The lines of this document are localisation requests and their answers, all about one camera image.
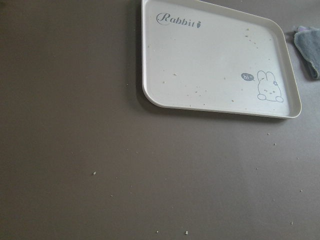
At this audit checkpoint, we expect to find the cream rabbit tray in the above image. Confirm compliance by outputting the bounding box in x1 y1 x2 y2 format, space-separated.
141 0 302 119

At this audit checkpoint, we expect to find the grey folded cloth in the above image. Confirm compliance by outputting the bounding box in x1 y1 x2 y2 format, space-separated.
293 25 320 80

